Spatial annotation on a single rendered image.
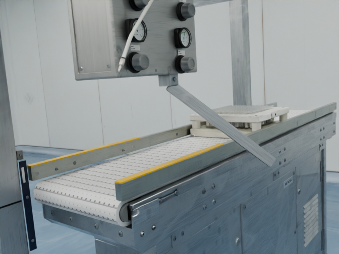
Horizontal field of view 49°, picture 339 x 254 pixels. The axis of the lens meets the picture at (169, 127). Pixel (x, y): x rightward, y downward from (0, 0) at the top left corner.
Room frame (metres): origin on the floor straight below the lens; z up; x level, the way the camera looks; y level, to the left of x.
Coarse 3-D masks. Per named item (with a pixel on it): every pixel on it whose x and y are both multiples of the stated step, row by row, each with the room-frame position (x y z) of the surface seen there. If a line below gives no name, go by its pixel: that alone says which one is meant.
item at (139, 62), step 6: (132, 48) 0.60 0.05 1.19; (138, 48) 0.61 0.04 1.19; (132, 54) 0.60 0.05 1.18; (138, 54) 0.59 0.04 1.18; (144, 54) 0.59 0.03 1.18; (132, 60) 0.59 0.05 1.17; (138, 60) 0.58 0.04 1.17; (144, 60) 0.59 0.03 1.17; (132, 66) 0.59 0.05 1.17; (138, 66) 0.58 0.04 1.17; (144, 66) 0.59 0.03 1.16; (132, 72) 0.60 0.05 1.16; (138, 72) 0.61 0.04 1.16
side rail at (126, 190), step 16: (320, 112) 1.46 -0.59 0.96; (272, 128) 1.09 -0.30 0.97; (288, 128) 1.19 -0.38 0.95; (224, 144) 0.88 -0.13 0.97; (192, 160) 0.77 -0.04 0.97; (208, 160) 0.82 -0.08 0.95; (144, 176) 0.65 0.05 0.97; (160, 176) 0.69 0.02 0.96; (176, 176) 0.72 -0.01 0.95; (128, 192) 0.62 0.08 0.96
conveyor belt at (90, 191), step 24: (312, 120) 1.43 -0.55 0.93; (168, 144) 1.11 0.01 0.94; (192, 144) 1.08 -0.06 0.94; (96, 168) 0.87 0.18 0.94; (120, 168) 0.85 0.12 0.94; (144, 168) 0.84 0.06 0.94; (48, 192) 0.74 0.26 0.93; (72, 192) 0.70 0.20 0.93; (96, 192) 0.68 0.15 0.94; (144, 192) 0.67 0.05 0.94; (96, 216) 0.65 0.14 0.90
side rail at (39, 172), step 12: (168, 132) 1.14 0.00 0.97; (180, 132) 1.19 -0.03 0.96; (120, 144) 0.98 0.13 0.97; (132, 144) 1.02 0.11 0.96; (144, 144) 1.05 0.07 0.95; (156, 144) 1.10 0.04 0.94; (72, 156) 0.86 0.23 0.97; (84, 156) 0.89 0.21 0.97; (96, 156) 0.91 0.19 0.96; (108, 156) 0.95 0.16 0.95; (36, 168) 0.79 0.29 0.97; (48, 168) 0.81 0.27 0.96; (60, 168) 0.83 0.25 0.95; (72, 168) 0.86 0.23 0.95
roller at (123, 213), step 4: (124, 204) 0.63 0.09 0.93; (128, 204) 0.63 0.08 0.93; (124, 208) 0.62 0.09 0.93; (128, 208) 0.63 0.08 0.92; (120, 212) 0.62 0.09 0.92; (124, 212) 0.62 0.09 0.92; (128, 212) 0.63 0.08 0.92; (120, 216) 0.62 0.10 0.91; (124, 216) 0.62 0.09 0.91; (128, 216) 0.63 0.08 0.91; (124, 220) 0.62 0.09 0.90; (128, 220) 0.63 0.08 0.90
